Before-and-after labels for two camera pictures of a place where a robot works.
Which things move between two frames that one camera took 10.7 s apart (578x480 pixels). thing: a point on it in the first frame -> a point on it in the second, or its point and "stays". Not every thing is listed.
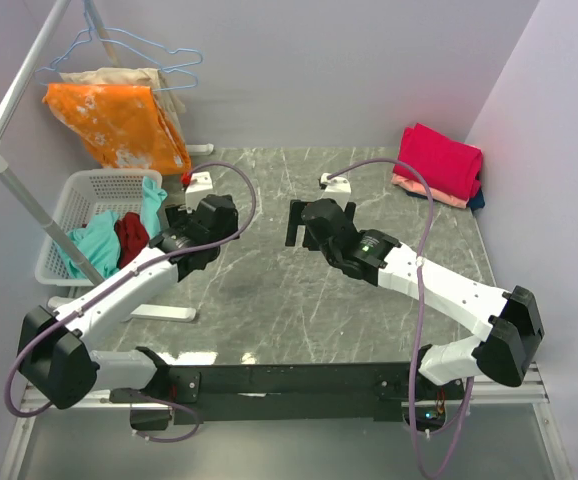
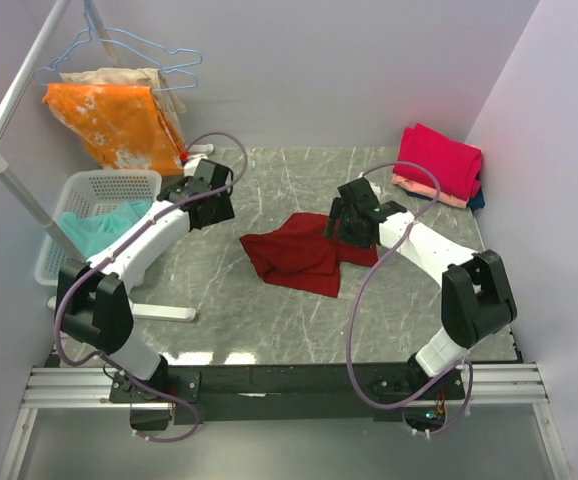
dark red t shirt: [133, 237] -> [297, 254]
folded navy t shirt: [477, 201] stays
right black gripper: [294, 222] -> [338, 212]
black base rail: [276, 393] stays
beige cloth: [163, 87] stays
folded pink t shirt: [446, 164] stays
